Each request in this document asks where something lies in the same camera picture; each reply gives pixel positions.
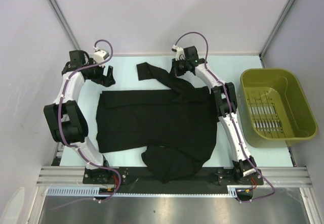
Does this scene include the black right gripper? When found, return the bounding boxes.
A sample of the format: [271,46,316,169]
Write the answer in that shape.
[169,57,189,77]

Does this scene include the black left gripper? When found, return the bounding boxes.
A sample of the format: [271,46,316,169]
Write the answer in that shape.
[86,58,115,87]

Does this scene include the black long sleeve shirt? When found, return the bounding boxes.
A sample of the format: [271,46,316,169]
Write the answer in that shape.
[96,63,217,183]

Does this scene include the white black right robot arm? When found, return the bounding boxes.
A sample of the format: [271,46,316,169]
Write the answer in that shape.
[170,45,257,184]

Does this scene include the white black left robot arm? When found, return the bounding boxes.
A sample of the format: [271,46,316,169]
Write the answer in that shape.
[44,48,115,184]

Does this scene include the olive green plastic tub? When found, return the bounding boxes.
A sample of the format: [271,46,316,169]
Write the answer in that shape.
[237,68,318,148]

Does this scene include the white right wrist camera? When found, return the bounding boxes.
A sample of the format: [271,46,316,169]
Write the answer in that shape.
[172,44,185,61]

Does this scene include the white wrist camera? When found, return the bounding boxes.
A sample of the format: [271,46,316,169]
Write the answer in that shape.
[172,44,185,61]
[93,47,109,63]

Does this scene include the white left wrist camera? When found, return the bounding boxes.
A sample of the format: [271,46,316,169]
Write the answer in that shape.
[93,47,109,63]

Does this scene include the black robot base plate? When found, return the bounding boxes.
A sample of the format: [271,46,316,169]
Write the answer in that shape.
[83,166,264,201]

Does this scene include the slotted grey cable duct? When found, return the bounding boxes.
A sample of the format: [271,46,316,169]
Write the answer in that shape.
[47,186,238,197]

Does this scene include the aluminium frame rail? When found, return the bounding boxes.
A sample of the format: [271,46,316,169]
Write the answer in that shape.
[37,166,312,188]

